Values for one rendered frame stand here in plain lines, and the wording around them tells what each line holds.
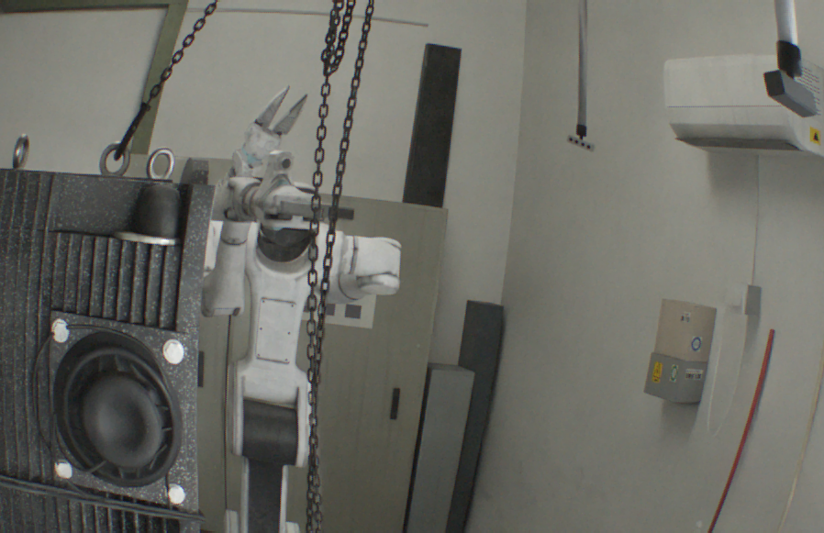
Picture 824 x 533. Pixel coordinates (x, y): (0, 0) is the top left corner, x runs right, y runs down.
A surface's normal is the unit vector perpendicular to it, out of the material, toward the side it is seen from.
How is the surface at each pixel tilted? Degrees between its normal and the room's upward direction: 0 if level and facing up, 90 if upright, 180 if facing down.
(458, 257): 90
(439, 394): 90
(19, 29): 90
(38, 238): 90
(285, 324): 102
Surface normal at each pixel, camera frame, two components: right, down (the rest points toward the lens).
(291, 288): 0.15, 0.26
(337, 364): 0.27, 0.07
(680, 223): -0.95, -0.11
